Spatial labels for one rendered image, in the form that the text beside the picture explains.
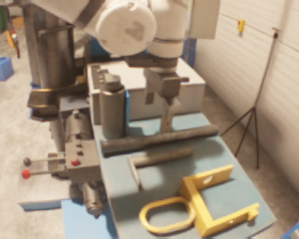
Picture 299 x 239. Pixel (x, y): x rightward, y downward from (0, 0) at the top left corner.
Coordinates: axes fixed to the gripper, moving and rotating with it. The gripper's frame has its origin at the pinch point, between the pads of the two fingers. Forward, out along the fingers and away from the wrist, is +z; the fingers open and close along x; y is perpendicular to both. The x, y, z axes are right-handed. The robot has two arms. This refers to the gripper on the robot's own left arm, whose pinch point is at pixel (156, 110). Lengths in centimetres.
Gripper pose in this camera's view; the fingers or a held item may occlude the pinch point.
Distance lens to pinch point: 62.5
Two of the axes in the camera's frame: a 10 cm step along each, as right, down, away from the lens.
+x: -3.1, -5.9, 7.4
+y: 9.5, -1.3, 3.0
